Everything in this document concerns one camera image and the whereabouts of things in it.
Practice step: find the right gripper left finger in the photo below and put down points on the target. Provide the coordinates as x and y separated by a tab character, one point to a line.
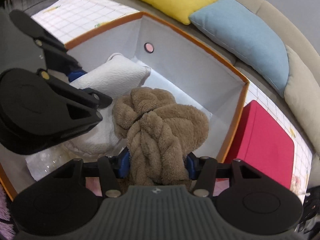
114	174

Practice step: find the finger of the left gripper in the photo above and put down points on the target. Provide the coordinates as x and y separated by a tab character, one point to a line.
87	97
55	52

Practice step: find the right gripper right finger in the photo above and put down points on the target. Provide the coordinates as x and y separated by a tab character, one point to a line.
202	171

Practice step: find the white textured soft pillow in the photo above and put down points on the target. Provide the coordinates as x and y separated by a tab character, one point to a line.
115	78

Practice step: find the brown knotted plush pillow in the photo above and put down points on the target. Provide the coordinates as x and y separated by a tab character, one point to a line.
159	133

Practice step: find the white grid lemon tablecloth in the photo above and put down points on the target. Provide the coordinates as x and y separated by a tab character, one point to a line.
68	19

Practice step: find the clear plastic bag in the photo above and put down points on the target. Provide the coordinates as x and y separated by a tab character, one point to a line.
43	163

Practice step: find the red box lid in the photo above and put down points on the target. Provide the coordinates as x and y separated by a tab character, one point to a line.
262	143

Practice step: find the orange-rimmed white storage box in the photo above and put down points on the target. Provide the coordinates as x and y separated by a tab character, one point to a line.
183	60

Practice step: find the beige cushion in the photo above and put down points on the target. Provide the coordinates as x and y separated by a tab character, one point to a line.
302	96

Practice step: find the light blue cushion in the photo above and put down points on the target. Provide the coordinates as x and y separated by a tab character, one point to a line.
235	28

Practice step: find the beige sofa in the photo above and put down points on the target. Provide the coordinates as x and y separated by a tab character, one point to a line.
292	37

